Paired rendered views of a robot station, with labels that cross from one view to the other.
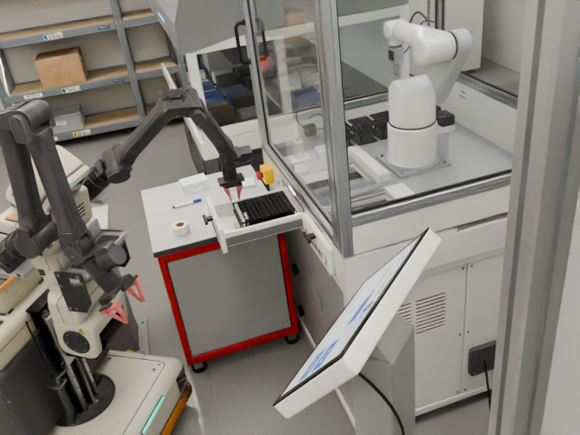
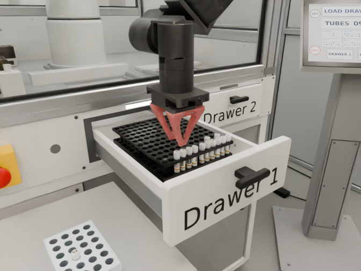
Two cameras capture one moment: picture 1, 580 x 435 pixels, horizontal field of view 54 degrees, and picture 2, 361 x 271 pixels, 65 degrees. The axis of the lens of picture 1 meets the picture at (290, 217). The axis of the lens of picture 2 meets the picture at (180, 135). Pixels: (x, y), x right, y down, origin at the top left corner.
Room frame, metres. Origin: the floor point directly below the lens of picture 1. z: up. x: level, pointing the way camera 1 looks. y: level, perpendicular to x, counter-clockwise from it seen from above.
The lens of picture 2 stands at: (2.24, 0.65, 1.15)
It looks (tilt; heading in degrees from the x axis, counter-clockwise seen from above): 23 degrees down; 247
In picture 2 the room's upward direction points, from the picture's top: straight up
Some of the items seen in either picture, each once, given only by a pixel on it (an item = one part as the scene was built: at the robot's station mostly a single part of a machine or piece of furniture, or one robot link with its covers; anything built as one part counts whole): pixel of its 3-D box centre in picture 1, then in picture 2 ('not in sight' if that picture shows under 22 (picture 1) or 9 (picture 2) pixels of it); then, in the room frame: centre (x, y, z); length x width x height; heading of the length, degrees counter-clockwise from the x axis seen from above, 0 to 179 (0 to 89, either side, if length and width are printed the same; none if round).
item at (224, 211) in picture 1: (266, 213); (167, 147); (2.04, 0.09, 0.86); 0.40 x 0.26 x 0.06; 104
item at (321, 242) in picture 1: (318, 242); (229, 106); (1.76, -0.09, 0.87); 0.29 x 0.02 x 0.11; 14
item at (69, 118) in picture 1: (62, 120); not in sight; (5.60, 2.13, 0.22); 0.40 x 0.30 x 0.17; 101
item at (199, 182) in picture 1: (194, 184); not in sight; (2.56, 0.45, 0.79); 0.13 x 0.09 x 0.05; 109
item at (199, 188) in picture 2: (216, 223); (234, 184); (1.99, 0.30, 0.87); 0.29 x 0.02 x 0.11; 14
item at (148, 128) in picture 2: (263, 212); (169, 147); (2.04, 0.10, 0.87); 0.22 x 0.18 x 0.06; 104
